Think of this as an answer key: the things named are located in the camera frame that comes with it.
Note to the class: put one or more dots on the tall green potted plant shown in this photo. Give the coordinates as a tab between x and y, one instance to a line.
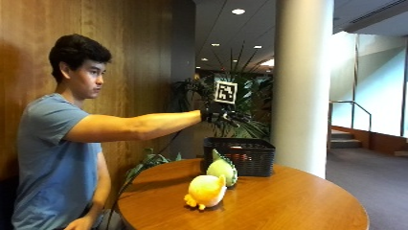
250	105

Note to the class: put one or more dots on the white marker cube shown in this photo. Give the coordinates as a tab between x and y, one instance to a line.
226	92

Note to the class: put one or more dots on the black woven basket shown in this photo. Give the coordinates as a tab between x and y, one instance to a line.
242	158

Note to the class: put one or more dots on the green plush toy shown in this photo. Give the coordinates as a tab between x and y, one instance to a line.
224	169

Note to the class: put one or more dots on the white round column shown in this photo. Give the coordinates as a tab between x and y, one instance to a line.
302	86

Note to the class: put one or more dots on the yellow plush toy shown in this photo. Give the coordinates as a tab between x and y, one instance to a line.
206	190

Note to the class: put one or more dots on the small leafy plant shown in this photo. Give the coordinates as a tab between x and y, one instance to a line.
144	166

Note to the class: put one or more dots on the carpeted stair steps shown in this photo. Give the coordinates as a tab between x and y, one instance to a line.
344	139

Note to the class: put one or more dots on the round wooden table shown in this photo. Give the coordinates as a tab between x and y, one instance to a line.
242	204

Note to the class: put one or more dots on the metal stair handrail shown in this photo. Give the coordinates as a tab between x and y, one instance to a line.
352	111

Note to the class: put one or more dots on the the person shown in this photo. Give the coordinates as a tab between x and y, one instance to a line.
55	153

